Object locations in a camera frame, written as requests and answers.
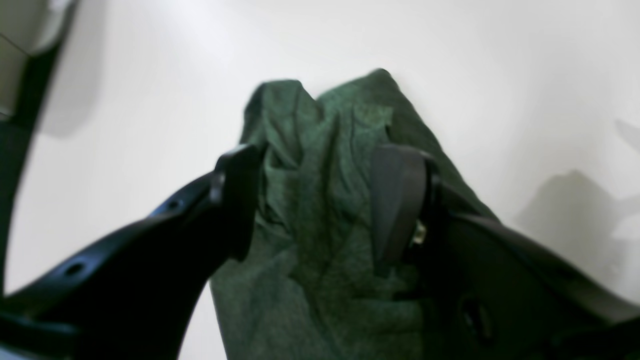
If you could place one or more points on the grey plastic bin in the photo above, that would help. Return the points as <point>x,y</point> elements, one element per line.
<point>28,28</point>

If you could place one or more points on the dark green long-sleeve shirt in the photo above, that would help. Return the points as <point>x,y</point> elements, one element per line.
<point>307,289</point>

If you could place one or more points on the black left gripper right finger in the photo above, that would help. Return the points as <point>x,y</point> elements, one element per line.
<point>495,294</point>

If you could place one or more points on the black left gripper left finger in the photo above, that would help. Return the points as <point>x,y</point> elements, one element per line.
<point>131,294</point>

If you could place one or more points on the black cloth beside table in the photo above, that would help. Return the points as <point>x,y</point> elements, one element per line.
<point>17,134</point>

